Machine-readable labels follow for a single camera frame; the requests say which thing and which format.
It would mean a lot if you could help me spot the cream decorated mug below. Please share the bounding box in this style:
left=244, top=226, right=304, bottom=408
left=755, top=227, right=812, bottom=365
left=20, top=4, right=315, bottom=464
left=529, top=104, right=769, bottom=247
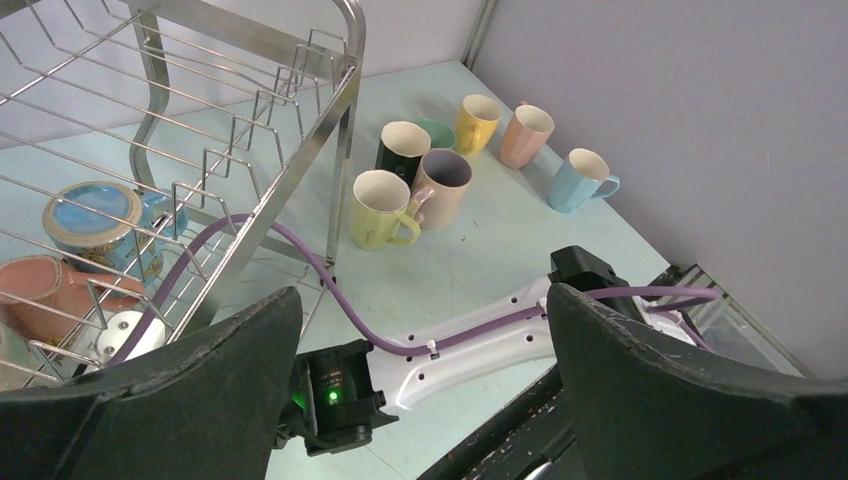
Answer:
left=1, top=323, right=48, bottom=392

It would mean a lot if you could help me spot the steel two-tier dish rack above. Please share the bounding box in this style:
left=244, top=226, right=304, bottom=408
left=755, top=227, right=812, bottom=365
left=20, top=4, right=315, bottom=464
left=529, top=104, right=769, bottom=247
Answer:
left=1, top=1, right=366, bottom=388

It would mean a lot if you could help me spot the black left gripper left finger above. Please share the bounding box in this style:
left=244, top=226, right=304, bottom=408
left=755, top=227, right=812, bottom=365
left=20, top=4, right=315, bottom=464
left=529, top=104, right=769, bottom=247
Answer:
left=1, top=287, right=303, bottom=479

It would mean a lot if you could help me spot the pink faceted mug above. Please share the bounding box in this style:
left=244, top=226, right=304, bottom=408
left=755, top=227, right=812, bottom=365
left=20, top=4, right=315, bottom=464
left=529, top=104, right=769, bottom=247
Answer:
left=499, top=102, right=555, bottom=170

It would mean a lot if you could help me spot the large pink mug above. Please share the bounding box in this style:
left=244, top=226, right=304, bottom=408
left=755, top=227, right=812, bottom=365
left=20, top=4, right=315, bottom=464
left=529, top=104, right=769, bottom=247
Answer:
left=408, top=149, right=473, bottom=230

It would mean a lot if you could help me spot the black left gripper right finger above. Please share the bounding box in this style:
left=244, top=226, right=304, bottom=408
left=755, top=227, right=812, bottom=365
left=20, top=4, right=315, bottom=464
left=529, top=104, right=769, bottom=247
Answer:
left=547, top=284, right=847, bottom=479

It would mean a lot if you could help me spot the black mug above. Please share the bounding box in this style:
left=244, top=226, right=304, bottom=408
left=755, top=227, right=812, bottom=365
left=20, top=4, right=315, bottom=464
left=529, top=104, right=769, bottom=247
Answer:
left=375, top=121, right=431, bottom=186

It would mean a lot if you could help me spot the mint green mug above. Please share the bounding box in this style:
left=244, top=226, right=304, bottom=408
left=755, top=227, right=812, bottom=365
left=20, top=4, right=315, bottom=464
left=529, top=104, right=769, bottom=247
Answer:
left=413, top=118, right=456, bottom=149

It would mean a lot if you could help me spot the yellow-green mug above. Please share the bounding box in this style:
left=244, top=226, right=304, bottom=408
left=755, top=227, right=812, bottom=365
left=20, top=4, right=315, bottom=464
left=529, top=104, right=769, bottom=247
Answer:
left=349, top=170, right=421, bottom=251

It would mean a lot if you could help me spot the light blue mug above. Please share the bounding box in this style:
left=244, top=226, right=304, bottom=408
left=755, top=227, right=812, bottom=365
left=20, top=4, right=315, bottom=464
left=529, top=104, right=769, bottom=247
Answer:
left=547, top=148, right=620, bottom=213

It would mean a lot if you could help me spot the yellow mug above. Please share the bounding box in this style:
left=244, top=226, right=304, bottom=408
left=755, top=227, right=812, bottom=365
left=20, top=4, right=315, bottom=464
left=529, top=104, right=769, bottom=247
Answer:
left=454, top=94, right=502, bottom=155

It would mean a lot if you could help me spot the orange-red cup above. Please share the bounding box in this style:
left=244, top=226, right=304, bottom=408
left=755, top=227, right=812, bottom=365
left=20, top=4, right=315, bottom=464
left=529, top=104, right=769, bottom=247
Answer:
left=1, top=255, right=145, bottom=346

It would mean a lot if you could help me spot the blue-rimmed cup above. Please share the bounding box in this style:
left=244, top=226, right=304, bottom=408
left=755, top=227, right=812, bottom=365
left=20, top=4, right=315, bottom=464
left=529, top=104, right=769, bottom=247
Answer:
left=42, top=181, right=188, bottom=287

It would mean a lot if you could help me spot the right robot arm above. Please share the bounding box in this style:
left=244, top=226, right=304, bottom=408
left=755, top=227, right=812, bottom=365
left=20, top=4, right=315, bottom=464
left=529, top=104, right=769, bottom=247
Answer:
left=274, top=245, right=718, bottom=456

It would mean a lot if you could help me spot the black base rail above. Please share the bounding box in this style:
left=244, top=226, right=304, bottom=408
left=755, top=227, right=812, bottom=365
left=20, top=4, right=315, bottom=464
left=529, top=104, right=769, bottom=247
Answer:
left=419, top=366, right=586, bottom=479

